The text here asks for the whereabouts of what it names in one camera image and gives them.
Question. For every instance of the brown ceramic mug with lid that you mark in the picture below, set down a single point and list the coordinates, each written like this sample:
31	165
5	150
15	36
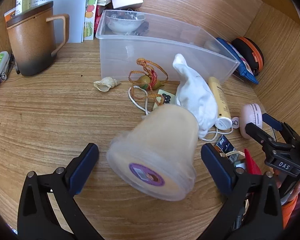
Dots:
31	42

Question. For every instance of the small tile with black print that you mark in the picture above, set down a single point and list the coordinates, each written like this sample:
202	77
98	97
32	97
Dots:
165	97

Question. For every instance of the fruit sticker sheet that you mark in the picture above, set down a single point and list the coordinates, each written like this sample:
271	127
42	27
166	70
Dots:
89	17

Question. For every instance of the clear plastic storage box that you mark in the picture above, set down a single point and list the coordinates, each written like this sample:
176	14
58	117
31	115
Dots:
165	52

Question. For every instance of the black orange round case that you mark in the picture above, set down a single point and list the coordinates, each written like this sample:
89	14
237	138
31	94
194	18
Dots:
251	52

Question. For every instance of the beige seashell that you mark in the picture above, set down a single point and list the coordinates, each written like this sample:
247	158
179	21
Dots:
105	83

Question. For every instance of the white round tag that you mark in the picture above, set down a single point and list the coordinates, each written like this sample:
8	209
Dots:
235	123

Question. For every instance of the blue zip pouch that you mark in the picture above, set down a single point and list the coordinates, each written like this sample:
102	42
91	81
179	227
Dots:
240	60

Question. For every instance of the white cardboard box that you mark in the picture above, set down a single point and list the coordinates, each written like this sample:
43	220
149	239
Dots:
127	0

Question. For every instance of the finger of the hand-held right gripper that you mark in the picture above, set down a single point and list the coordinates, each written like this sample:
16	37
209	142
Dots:
258	133
271	121

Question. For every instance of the cream yellow lotion tube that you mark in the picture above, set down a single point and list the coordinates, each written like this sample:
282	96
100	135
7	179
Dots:
220	100

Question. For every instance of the person's right forearm orange sleeve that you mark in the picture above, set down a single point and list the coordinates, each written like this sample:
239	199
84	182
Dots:
288	210

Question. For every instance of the translucent tub with purple label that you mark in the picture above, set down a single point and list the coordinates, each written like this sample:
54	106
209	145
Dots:
157	150

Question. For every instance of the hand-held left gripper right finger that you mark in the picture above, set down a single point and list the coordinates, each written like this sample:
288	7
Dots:
215	166

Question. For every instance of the small blue packet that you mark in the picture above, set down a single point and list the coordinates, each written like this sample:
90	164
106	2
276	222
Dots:
223	147

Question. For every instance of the wooden desktop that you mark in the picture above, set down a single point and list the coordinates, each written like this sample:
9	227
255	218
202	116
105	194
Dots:
52	120

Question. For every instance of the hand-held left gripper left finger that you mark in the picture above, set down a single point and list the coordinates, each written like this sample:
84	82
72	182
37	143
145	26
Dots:
83	166

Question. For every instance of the red plastic item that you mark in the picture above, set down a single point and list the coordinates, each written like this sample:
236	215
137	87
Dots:
251	163

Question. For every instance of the white bowl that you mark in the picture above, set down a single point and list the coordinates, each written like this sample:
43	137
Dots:
125	23

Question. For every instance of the metal nail clipper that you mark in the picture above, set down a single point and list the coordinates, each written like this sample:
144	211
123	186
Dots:
5	70

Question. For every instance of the pink round compact device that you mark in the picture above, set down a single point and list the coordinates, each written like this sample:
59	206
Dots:
251	120

